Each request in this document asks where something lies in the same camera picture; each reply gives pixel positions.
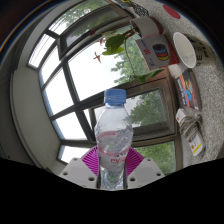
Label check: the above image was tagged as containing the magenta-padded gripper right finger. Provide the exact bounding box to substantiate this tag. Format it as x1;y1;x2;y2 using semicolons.
125;147;166;190

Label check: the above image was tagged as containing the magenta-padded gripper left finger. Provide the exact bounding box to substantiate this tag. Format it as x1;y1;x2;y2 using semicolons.
59;146;100;190

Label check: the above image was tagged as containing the clear blue-capped water bottle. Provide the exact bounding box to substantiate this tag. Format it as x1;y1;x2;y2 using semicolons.
93;88;135;191

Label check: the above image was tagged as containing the white box with yellow label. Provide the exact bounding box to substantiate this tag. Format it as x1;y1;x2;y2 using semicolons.
175;107;205;157

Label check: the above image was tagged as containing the brown-framed window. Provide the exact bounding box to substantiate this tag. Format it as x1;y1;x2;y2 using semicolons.
27;0;184;176

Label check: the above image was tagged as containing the small green plant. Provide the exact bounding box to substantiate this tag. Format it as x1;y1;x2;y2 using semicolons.
132;67;165;85

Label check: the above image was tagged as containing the red box with colourful rings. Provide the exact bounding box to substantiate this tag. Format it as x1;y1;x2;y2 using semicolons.
134;33;180;72

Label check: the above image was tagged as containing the cream cup with black print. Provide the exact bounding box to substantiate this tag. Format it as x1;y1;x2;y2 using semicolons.
171;31;216;70

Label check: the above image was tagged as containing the potted plant in white pot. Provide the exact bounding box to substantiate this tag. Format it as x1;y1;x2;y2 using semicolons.
92;15;165;64

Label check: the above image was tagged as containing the black white patterned pad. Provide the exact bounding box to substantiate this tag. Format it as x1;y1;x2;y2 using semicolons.
127;0;151;18

